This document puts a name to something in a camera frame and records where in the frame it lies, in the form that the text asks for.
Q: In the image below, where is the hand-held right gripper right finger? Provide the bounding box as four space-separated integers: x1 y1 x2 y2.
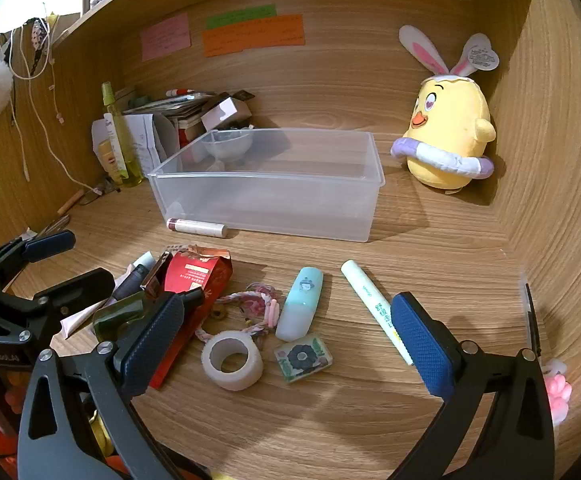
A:
387 291 556 480

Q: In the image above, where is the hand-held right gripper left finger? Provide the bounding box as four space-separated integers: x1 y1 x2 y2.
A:
17 287 211 480

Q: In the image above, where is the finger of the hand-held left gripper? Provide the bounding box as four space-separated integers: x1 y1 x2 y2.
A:
0 230 77 292
1 267 116 334

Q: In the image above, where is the pink tube with white cap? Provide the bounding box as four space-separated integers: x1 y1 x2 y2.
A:
60 251 157 341

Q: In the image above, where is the dark green glass bottle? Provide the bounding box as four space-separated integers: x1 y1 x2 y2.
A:
92 287 206 346

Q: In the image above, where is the white green slim tube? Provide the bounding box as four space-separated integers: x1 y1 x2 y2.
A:
341 259 415 366

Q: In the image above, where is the teal white bottle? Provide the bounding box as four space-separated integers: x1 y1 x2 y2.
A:
275 266 324 343

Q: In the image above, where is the clear plastic storage box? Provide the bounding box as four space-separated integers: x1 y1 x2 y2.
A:
146 128 386 244

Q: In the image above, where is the brown pencil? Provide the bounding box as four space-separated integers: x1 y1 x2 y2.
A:
58 190 85 215

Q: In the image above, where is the white tape roll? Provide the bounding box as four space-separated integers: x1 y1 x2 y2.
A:
201 331 265 392

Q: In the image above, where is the red paper packet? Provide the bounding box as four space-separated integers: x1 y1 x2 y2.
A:
148 245 234 390

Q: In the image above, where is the small yellow bottle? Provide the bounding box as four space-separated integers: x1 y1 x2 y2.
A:
96 140 124 185

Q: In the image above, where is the green spray bottle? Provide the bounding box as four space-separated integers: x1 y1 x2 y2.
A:
101 81 144 187

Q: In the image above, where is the floral square tile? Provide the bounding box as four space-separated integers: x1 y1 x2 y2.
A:
274 337 333 384

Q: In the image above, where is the pink white lip balm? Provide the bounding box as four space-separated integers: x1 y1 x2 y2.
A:
166 217 229 239

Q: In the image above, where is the white paper sheet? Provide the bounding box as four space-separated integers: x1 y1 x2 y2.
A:
92 112 181 176

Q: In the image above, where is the pink paw toy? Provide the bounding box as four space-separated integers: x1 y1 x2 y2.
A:
543 359 572 427

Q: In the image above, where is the stack of cardboard boxes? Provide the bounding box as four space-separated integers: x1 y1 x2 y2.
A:
123 87 257 157

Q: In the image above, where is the clear plastic funnel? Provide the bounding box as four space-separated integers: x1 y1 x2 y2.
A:
200 130 254 164

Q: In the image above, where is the polka dot headband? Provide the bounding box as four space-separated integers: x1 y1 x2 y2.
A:
25 17 54 79

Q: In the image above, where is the small white box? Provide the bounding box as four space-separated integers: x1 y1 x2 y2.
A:
200 96 251 131

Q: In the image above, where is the yellow chick plush toy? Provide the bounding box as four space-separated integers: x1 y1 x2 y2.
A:
390 25 501 195

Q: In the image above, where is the pink sticky note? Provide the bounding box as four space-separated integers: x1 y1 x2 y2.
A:
140 13 192 62

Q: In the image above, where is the orange sticky note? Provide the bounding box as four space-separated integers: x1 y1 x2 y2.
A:
202 14 305 58

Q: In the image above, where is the green sticky note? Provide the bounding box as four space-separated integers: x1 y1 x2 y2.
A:
205 4 278 31

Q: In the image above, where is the braided hair tie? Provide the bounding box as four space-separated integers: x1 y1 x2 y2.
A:
195 282 278 345

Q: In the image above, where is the white cable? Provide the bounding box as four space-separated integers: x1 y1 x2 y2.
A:
9 20 102 197

